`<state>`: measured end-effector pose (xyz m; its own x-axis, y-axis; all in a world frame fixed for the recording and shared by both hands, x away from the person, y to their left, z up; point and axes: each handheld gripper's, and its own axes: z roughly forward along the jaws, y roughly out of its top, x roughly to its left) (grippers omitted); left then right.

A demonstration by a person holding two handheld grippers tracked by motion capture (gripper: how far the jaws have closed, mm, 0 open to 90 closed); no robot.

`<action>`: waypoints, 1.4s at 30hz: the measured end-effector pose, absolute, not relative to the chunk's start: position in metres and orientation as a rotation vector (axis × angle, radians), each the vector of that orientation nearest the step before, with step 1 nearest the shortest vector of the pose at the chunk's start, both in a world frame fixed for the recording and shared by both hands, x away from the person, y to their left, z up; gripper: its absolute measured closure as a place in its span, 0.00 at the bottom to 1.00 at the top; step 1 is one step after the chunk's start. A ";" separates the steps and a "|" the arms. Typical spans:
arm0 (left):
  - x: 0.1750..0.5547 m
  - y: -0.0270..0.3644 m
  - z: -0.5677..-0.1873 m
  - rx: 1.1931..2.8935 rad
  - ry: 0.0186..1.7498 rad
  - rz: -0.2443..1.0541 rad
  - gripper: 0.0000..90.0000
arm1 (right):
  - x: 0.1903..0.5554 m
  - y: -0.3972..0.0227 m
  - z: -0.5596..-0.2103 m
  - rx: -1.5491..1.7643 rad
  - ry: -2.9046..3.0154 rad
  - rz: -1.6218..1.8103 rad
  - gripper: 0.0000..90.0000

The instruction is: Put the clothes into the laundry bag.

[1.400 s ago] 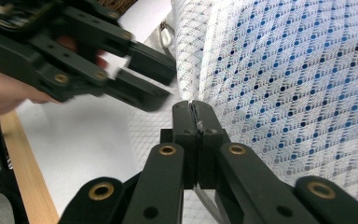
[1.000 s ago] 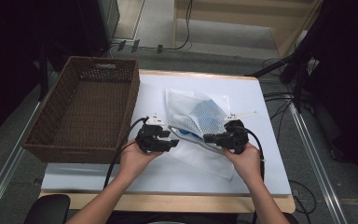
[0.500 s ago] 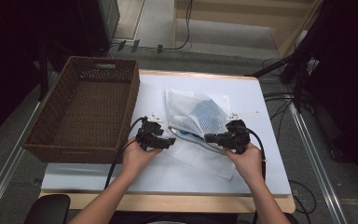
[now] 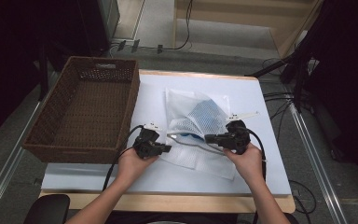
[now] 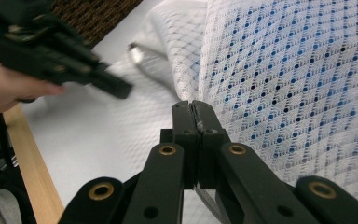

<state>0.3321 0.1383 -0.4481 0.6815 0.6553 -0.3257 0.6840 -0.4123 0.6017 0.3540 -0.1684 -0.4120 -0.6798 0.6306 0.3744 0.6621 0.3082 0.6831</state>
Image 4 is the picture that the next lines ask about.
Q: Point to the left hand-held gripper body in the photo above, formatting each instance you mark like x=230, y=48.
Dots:
x=147, y=144

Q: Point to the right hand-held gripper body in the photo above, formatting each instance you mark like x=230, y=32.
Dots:
x=237, y=138

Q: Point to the blue shirt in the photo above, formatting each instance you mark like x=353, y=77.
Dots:
x=188, y=135

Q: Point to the brown wicker basket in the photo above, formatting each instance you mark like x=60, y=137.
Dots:
x=84, y=102

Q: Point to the person's left hand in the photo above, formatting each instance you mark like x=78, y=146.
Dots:
x=132, y=168

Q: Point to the person's right hand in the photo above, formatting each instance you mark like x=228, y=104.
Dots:
x=248, y=165

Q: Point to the white table board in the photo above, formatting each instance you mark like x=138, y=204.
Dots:
x=254, y=93

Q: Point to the wooden table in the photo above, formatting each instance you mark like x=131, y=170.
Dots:
x=183, y=203

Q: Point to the person's dark clothing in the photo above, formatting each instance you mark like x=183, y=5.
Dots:
x=183, y=218

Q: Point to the black tripod stand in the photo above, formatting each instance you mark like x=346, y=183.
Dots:
x=298, y=74

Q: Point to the dark power adapter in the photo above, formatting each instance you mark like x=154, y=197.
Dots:
x=121, y=45
x=135, y=45

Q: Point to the black chair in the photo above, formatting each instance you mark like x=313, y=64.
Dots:
x=46, y=210

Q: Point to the black curtain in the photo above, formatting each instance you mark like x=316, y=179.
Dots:
x=12, y=46
x=348, y=77

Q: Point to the light wooden platform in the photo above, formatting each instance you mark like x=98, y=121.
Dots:
x=230, y=7

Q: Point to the grey cabinet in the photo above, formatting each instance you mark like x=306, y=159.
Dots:
x=112, y=15

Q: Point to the metal floor rail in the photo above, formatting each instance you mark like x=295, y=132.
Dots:
x=6, y=174
x=320, y=174

